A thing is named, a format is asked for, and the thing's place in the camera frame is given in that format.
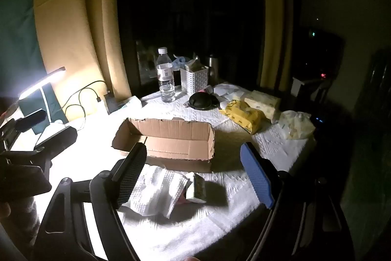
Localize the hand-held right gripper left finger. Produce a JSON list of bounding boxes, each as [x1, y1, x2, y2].
[[35, 142, 148, 261]]

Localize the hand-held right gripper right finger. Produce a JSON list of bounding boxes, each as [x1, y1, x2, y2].
[[240, 142, 355, 261]]

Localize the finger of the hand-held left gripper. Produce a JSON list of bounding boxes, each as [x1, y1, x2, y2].
[[15, 109, 48, 132], [33, 126, 78, 155]]

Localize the white embossed paper towel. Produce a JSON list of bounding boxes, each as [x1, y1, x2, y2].
[[118, 165, 188, 219]]

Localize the brown cardboard box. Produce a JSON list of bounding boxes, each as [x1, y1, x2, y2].
[[111, 117, 216, 173]]

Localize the small printed tissue pack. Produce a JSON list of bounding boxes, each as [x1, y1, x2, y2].
[[184, 172, 209, 204]]

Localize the person's left hand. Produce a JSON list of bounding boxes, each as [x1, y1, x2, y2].
[[0, 194, 41, 251]]

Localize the desk lamp with light bar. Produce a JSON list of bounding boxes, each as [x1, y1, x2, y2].
[[18, 67, 69, 136]]

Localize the yellow wet wipes packet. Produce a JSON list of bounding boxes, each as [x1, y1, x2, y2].
[[220, 100, 266, 135]]

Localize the white embossed tablecloth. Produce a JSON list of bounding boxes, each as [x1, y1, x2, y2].
[[6, 82, 318, 261]]

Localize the dark power bank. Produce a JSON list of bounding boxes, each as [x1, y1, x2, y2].
[[104, 92, 118, 115]]

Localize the clear plastic bag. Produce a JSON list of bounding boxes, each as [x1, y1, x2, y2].
[[279, 110, 316, 141]]

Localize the pale yellow tissue pack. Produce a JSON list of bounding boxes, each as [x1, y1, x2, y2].
[[244, 90, 282, 121]]

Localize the white plastic packet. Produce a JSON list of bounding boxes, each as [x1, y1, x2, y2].
[[213, 84, 245, 103]]

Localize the black round pouch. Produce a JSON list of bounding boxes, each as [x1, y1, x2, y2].
[[188, 91, 219, 111]]

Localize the clear plastic water bottle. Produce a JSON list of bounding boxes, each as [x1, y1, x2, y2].
[[156, 47, 176, 103]]

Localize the white perforated basket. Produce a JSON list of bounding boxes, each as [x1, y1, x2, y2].
[[180, 65, 210, 96]]

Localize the yellow curtain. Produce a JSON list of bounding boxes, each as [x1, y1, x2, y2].
[[257, 0, 294, 91], [33, 0, 132, 125]]

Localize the steel thermos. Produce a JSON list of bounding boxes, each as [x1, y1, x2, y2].
[[208, 55, 220, 84]]

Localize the blue plastic bag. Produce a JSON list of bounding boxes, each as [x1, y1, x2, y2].
[[172, 55, 189, 71]]

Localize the tan paper packets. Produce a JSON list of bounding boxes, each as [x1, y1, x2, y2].
[[185, 59, 206, 71]]

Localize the black charging cable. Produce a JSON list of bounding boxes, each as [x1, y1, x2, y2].
[[64, 88, 103, 131], [78, 80, 111, 110]]

